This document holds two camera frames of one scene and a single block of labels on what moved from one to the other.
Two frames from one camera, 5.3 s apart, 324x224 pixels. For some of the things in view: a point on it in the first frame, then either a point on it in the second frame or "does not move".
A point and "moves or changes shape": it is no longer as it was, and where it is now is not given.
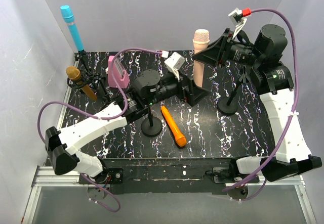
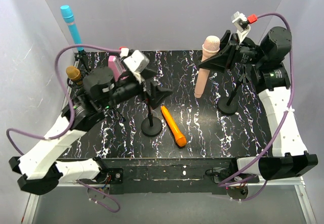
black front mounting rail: x=170 y=176 does not move
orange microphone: x=181 y=140 does not move
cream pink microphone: x=201 y=40 moves or changes shape
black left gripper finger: x=197 y=94 → x=157 y=95
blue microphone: x=69 y=16 does not move
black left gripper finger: x=193 y=87 → x=147 y=74
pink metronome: x=120 y=74 does not move
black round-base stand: x=151 y=126 does not move
